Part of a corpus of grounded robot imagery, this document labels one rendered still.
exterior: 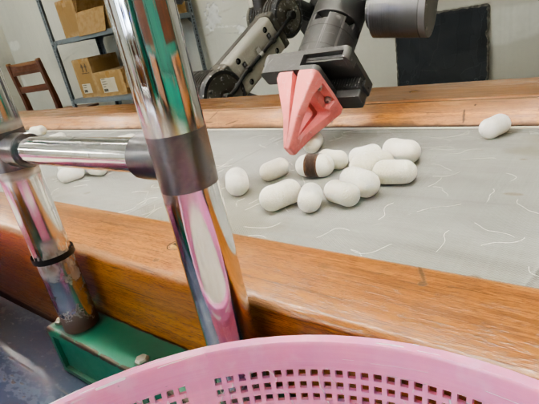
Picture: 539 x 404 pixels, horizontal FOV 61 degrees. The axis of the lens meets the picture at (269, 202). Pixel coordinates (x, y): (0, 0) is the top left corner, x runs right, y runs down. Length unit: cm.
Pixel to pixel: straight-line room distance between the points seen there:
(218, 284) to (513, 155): 30
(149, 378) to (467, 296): 13
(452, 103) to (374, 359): 40
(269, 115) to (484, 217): 40
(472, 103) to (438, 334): 37
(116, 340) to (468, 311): 21
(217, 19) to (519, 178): 294
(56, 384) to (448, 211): 30
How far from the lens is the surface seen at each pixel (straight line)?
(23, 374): 40
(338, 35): 50
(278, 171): 43
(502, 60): 248
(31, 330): 45
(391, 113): 56
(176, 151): 17
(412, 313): 20
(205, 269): 18
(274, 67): 49
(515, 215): 33
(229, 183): 40
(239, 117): 68
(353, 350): 18
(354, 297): 21
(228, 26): 317
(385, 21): 51
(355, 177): 36
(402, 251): 29
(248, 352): 18
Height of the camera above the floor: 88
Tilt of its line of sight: 22 degrees down
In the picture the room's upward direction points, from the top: 11 degrees counter-clockwise
